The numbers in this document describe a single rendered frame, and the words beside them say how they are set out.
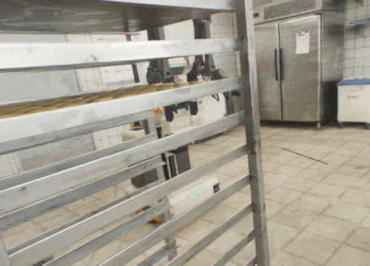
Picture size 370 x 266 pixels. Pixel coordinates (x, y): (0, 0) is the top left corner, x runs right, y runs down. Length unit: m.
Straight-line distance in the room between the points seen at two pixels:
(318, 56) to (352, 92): 0.75
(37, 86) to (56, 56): 4.37
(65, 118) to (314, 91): 4.85
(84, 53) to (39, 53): 0.06
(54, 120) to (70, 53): 0.10
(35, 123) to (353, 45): 5.65
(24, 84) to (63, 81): 0.48
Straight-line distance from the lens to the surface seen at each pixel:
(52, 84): 4.95
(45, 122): 0.51
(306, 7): 5.34
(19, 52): 0.51
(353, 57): 5.94
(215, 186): 2.80
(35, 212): 0.99
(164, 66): 2.15
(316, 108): 5.25
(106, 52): 0.56
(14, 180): 0.95
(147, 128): 1.14
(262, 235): 0.95
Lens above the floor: 1.29
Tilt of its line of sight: 18 degrees down
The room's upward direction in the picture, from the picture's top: 7 degrees counter-clockwise
